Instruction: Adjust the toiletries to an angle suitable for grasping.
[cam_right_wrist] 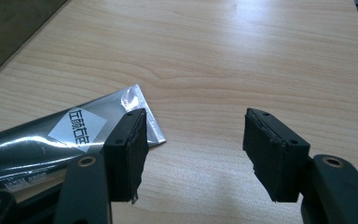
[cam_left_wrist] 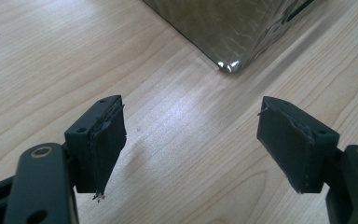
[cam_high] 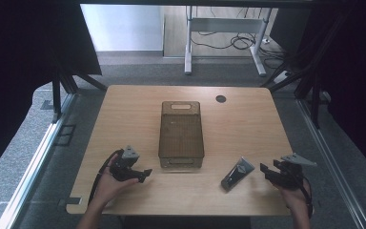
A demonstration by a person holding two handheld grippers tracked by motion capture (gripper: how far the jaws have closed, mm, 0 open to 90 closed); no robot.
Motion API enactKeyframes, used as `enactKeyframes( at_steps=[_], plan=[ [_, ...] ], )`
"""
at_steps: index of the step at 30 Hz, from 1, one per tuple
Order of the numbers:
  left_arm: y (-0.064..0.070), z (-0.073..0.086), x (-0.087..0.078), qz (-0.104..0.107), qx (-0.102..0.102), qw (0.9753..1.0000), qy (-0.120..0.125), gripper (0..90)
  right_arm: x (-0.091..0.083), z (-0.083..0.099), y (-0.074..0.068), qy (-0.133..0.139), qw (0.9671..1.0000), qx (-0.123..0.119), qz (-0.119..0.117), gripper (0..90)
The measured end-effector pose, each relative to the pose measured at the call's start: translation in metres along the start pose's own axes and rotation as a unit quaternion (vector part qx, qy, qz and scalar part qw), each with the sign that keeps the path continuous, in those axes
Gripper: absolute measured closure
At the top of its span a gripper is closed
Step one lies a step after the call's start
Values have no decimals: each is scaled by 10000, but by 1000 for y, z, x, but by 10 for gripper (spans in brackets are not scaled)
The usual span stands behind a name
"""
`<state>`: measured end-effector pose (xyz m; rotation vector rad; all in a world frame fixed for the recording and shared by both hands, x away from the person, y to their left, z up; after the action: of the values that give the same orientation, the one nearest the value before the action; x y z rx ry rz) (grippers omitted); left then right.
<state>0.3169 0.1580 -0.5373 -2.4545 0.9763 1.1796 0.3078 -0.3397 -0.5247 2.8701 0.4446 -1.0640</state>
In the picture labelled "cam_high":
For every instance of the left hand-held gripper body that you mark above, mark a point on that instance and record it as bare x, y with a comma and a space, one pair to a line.
124, 162

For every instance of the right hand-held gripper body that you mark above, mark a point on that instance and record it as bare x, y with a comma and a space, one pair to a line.
290, 173

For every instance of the grey squeeze tube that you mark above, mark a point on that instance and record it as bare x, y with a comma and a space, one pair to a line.
236, 174

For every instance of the brown translucent plastic basket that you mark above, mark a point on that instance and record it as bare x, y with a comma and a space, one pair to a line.
181, 136

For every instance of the person's right hand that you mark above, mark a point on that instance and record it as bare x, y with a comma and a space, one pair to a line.
294, 198

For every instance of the person's left hand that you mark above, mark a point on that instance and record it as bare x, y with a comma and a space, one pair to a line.
111, 187

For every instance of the black metal stand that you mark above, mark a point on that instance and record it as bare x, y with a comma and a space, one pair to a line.
64, 86
308, 86

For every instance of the black round table grommet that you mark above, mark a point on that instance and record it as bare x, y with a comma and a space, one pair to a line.
220, 99

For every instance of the white power strip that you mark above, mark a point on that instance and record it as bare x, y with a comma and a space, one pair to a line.
281, 76

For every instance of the black curtain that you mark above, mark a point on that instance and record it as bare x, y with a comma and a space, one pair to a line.
352, 79
19, 63

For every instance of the aluminium frame rail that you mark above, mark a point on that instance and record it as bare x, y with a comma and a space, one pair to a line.
35, 162
329, 159

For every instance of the white metal desk frame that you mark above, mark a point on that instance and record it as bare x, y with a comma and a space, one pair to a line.
225, 24

